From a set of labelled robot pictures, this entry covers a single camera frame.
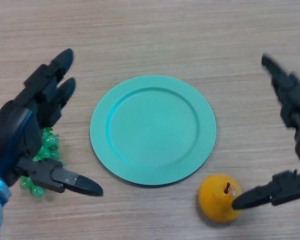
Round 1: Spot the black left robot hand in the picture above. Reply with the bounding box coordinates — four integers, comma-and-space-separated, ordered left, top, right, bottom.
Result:
0, 48, 104, 197

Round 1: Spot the green grape bunch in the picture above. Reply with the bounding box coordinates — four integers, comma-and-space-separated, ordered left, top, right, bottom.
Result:
19, 126, 63, 200

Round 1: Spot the round green plate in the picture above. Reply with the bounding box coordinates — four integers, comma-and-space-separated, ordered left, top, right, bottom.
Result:
89, 74, 217, 188

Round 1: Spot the yellow pear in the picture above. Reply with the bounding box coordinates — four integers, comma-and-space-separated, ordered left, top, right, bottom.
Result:
198, 173, 242, 223

